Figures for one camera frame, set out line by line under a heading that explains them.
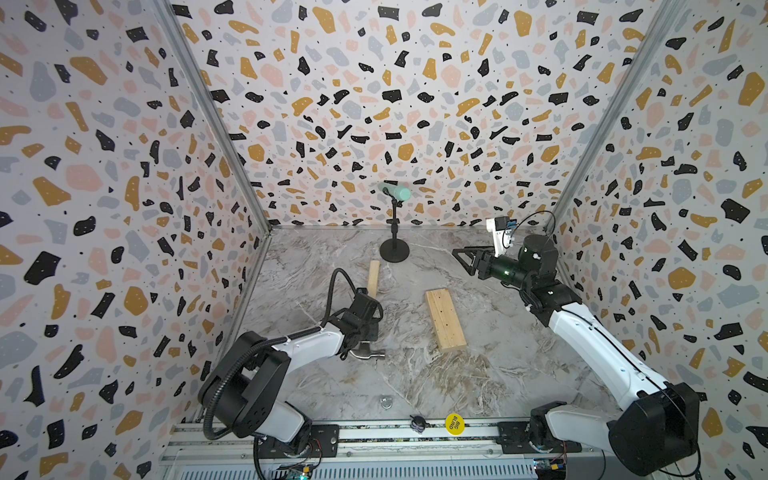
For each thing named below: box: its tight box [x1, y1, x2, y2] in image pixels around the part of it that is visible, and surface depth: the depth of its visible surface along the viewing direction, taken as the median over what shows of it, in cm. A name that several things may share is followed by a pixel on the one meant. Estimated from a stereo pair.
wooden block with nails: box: [425, 288, 467, 352], surface depth 94 cm
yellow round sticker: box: [445, 413, 465, 436], surface depth 78 cm
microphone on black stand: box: [377, 182, 412, 263], surface depth 115 cm
